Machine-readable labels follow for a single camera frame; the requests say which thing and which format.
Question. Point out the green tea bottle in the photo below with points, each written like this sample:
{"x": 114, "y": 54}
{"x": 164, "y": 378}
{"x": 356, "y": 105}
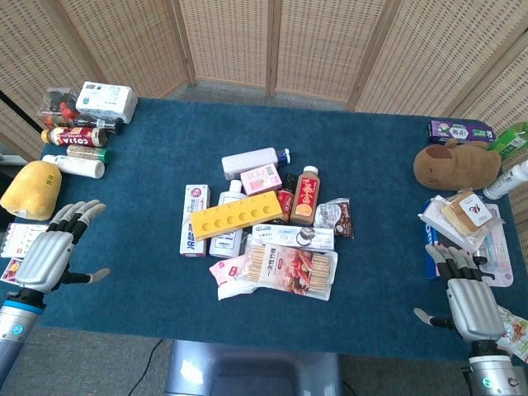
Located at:
{"x": 511, "y": 140}

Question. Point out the brown milk tea bottle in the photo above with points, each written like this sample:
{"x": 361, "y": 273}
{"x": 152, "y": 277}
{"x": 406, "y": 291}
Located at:
{"x": 306, "y": 196}

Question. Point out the white cylindrical tube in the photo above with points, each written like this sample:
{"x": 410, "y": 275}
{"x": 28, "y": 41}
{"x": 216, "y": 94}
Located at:
{"x": 74, "y": 165}

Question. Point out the white bottle with blue cap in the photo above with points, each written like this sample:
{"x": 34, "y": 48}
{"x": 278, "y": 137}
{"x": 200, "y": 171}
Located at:
{"x": 251, "y": 161}

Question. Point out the brown capybara plush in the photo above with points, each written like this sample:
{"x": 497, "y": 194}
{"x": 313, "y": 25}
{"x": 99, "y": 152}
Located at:
{"x": 455, "y": 167}

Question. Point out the clear box with red items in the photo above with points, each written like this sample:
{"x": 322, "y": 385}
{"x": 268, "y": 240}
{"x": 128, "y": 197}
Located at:
{"x": 57, "y": 108}

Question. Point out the white card pack red label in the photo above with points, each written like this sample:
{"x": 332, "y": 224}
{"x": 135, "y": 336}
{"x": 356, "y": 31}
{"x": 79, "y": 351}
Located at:
{"x": 22, "y": 239}

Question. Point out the packaged sandwich biscuit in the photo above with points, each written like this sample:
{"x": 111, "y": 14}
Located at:
{"x": 468, "y": 214}

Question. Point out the white plastic flat pack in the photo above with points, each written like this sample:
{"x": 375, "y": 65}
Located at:
{"x": 445, "y": 231}

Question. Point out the yellow rectangular block with holes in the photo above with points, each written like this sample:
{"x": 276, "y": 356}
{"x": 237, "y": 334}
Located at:
{"x": 237, "y": 215}

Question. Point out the pink small box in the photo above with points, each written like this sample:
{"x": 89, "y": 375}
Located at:
{"x": 260, "y": 180}

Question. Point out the Costa coffee bottle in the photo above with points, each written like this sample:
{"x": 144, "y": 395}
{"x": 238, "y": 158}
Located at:
{"x": 74, "y": 137}

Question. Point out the pink toothbrush blister pack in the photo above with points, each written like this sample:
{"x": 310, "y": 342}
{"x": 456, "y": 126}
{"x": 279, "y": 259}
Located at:
{"x": 497, "y": 251}

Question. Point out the white tissue pack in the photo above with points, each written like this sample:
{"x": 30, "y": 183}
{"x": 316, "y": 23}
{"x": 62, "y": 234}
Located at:
{"x": 106, "y": 101}

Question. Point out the blue Oreo pack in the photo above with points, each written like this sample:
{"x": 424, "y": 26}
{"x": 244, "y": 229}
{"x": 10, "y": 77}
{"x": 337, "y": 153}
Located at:
{"x": 431, "y": 255}

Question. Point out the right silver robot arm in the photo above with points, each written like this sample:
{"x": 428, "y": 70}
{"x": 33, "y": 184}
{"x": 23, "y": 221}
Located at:
{"x": 493, "y": 367}

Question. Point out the green capped glass jar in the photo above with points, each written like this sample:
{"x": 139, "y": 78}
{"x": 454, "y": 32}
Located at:
{"x": 88, "y": 152}

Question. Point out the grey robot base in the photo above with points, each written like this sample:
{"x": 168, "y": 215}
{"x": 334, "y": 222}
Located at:
{"x": 251, "y": 373}

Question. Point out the blue table cloth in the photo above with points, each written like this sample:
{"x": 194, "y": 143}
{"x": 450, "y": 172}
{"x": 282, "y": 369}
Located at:
{"x": 165, "y": 214}

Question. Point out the yellow plush toy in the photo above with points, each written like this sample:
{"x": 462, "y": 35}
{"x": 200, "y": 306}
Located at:
{"x": 33, "y": 189}

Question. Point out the pink white sachet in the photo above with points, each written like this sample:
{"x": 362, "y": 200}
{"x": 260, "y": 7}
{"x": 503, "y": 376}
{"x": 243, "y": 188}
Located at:
{"x": 229, "y": 274}

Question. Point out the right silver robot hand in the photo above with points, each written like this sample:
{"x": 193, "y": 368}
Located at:
{"x": 470, "y": 297}

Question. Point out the red purple snack packet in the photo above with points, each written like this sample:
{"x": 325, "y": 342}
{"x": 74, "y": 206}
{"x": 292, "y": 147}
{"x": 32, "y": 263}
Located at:
{"x": 12, "y": 270}

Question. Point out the white red toothpaste box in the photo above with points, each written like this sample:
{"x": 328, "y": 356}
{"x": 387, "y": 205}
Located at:
{"x": 194, "y": 218}

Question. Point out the white flat bottle blue print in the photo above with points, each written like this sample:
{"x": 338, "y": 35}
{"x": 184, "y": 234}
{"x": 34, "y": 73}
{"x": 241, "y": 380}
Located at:
{"x": 227, "y": 241}

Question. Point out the bamboo skewer pack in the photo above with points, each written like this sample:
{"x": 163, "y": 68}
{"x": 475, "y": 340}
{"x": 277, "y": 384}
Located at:
{"x": 288, "y": 270}

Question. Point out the white spray bottle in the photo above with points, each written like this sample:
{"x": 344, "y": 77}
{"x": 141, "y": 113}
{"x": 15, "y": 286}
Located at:
{"x": 505, "y": 179}

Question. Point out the white dark snack packet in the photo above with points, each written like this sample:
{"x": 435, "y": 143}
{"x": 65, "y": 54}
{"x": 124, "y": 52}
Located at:
{"x": 336, "y": 216}

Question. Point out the woven bamboo folding screen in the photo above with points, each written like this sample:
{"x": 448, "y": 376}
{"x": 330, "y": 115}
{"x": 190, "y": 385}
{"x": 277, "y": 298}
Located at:
{"x": 313, "y": 45}

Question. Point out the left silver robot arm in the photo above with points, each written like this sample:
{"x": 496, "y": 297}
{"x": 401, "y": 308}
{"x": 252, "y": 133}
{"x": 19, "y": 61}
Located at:
{"x": 16, "y": 330}

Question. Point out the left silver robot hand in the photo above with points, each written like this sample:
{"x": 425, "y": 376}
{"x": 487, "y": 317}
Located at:
{"x": 47, "y": 255}

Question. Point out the purple toothpaste box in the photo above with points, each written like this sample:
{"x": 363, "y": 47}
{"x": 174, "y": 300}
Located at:
{"x": 460, "y": 132}

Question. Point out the green white snack bag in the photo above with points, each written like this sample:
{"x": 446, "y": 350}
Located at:
{"x": 513, "y": 330}

